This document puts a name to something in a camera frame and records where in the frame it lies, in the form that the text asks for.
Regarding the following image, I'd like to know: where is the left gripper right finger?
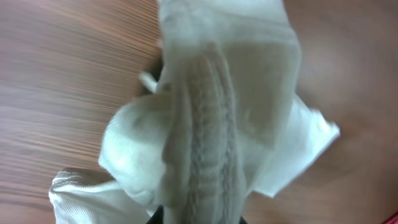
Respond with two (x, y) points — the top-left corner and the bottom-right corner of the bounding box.
(239, 217), (248, 224)

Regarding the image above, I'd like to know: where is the white printed t-shirt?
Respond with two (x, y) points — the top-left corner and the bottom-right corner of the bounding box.
(49, 0), (340, 224)

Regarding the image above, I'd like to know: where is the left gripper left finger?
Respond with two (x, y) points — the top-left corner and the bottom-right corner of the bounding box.
(146, 206), (164, 224)

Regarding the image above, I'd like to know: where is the red t-shirt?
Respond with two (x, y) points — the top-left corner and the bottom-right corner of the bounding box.
(382, 213), (398, 224)

